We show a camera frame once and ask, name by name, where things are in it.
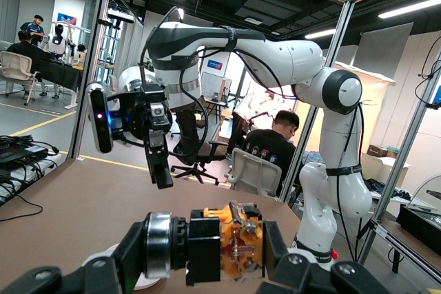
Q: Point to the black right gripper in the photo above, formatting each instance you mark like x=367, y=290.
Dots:
x=132, y=118

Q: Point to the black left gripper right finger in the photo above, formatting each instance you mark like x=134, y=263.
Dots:
x=296, y=273

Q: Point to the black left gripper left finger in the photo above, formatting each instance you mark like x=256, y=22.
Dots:
x=113, y=266

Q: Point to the orange push-button switch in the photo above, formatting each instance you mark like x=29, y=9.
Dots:
x=203, y=246

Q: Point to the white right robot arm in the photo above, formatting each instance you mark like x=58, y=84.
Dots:
x=275, y=56

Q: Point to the pink round plate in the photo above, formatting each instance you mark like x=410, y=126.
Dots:
x=146, y=282

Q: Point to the black office chair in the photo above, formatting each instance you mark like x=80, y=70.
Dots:
x=203, y=156

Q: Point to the white mesh office chair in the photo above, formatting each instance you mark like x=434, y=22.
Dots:
x=255, y=173
x=15, y=66

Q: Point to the seated man black shirt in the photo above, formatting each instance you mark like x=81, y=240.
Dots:
x=265, y=142

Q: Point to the table with black cloth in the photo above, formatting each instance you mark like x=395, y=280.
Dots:
x=62, y=73

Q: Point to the black electronics box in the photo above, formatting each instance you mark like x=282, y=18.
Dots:
x=20, y=153

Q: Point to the brown cardboard box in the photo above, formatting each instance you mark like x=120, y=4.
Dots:
x=377, y=151

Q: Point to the white humanoid robot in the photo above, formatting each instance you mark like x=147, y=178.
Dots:
x=56, y=42

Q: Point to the seated person dark clothes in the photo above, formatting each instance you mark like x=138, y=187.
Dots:
x=25, y=53

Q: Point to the standing person with cap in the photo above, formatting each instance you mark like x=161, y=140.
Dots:
x=32, y=29

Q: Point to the long ceiling light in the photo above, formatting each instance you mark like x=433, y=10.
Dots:
x=410, y=7
x=320, y=33

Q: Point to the grey hanging screen panel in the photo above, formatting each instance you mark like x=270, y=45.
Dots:
x=382, y=49

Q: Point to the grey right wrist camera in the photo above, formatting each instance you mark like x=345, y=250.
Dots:
x=100, y=118

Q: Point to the aluminium frame post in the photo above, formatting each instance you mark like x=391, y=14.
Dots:
x=320, y=77
x=93, y=66
x=403, y=170

